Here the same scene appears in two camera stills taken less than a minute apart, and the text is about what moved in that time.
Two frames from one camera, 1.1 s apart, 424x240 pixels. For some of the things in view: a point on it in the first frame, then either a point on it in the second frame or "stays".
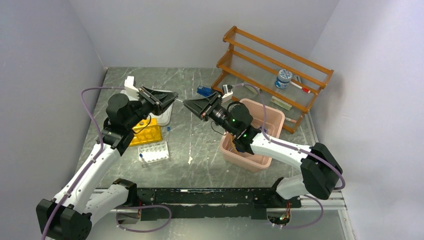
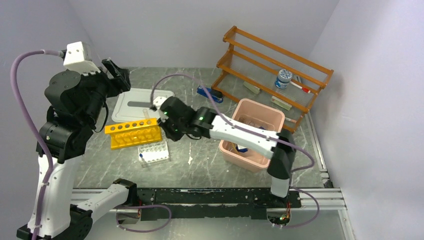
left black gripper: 163,100 → 120,81
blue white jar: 284,76 stays
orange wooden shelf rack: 253,71 stays
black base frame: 210,203 stays
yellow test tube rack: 146,131 stays
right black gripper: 199,106 → 164,125
